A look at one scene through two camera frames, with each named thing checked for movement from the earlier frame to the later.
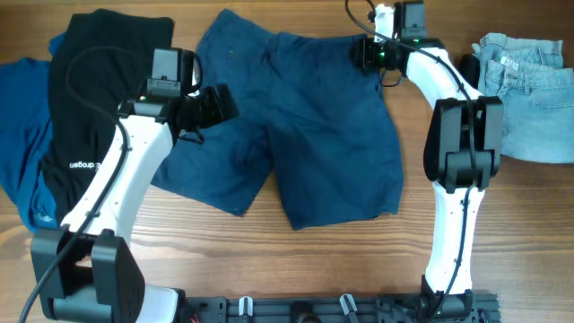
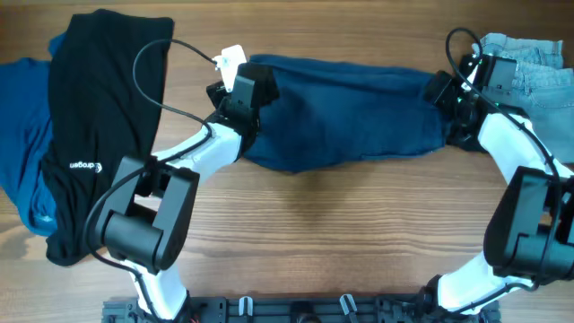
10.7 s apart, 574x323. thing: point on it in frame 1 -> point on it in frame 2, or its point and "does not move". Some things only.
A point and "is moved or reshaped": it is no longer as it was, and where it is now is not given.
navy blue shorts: [309, 110] is moved or reshaped
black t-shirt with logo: [100, 62] does not move
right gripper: [363, 58] -> [442, 100]
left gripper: [213, 113] -> [218, 94]
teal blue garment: [25, 134] does not move
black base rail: [482, 308] does not move
